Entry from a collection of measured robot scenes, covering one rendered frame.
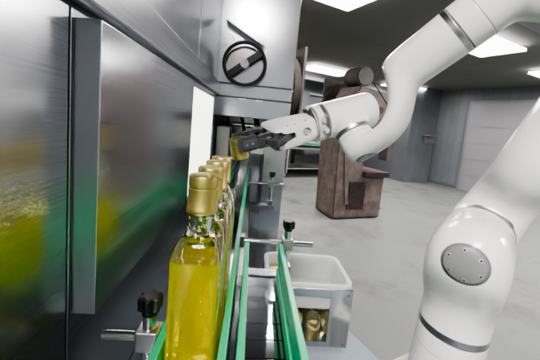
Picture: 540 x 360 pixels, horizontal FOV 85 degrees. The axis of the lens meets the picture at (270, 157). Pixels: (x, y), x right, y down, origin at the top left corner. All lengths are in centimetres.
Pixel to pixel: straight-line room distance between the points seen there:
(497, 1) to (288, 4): 111
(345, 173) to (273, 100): 321
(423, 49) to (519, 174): 26
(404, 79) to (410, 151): 905
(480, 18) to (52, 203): 65
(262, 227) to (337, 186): 309
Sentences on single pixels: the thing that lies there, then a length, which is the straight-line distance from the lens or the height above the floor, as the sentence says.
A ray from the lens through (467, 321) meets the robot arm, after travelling 67.
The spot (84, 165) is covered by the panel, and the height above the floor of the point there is 133.
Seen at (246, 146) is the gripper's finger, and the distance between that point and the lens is 59.
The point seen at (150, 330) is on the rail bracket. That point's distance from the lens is 43.
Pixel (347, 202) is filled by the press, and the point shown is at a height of 27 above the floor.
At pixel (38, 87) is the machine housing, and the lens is 35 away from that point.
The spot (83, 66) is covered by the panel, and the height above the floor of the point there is 144.
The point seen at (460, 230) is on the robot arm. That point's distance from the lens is 56.
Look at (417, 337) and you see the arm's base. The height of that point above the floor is 100.
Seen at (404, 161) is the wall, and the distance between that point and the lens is 957.
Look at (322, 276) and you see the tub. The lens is 98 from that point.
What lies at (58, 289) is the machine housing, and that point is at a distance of 43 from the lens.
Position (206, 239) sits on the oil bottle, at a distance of 35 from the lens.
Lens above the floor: 140
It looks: 7 degrees down
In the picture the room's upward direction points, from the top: 5 degrees clockwise
